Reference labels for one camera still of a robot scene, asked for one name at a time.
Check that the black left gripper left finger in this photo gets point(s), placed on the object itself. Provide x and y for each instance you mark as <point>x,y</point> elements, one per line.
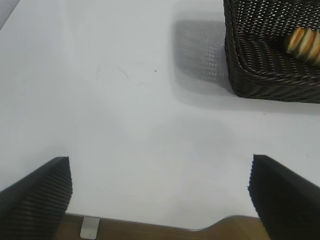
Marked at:
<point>35,205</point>

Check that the white table bracket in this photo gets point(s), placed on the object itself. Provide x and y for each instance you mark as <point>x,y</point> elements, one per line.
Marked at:
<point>88,228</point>

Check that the long striped twisted bread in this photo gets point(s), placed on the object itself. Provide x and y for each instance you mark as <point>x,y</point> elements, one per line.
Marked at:
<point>305,45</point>

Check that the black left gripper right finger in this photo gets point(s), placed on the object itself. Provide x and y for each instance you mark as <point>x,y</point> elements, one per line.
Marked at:
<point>287,202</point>

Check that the dark brown woven basket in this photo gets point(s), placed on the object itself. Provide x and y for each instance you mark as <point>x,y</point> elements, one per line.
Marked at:
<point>260,62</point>

